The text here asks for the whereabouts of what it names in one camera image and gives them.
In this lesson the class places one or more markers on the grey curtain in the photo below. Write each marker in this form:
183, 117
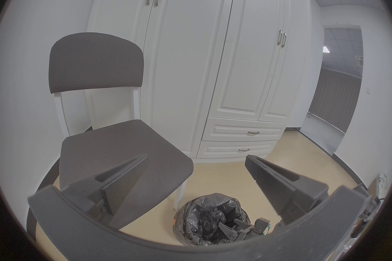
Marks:
335, 97

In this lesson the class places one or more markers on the grey padded white-framed chair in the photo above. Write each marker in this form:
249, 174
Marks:
122, 146

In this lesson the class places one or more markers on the black plastic bag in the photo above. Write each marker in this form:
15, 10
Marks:
202, 210

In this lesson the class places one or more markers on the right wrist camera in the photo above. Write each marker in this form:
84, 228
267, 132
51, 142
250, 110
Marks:
263, 225

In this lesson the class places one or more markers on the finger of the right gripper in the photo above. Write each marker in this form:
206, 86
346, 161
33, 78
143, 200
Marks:
230, 233
243, 223

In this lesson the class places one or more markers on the white wardrobe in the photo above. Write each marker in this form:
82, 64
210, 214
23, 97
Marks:
196, 48

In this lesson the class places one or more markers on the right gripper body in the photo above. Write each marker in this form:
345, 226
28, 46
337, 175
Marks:
248, 233

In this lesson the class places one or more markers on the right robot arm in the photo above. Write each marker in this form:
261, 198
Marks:
279, 226

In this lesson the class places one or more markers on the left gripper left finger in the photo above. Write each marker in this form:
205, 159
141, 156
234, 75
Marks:
119, 183

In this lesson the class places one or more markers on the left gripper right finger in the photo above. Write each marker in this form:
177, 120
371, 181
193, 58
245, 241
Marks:
281, 186

